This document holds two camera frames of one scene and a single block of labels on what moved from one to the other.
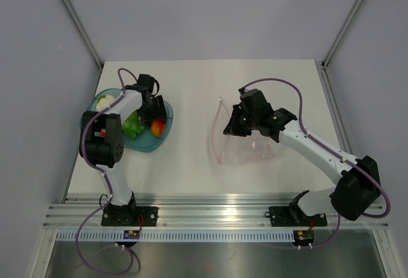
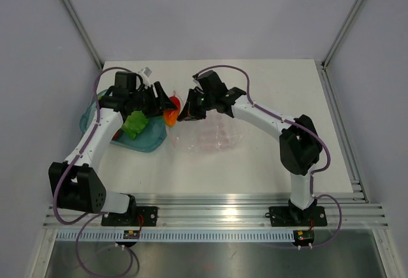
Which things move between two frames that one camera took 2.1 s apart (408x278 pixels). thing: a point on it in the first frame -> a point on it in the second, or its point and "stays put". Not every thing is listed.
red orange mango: x=157 y=127 -> x=170 y=116
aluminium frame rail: x=85 y=212 stays put
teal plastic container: x=145 y=141 stays put
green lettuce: x=132 y=125 stays put
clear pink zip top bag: x=256 y=150 -> x=219 y=132
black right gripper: x=233 y=128 -> x=190 y=112
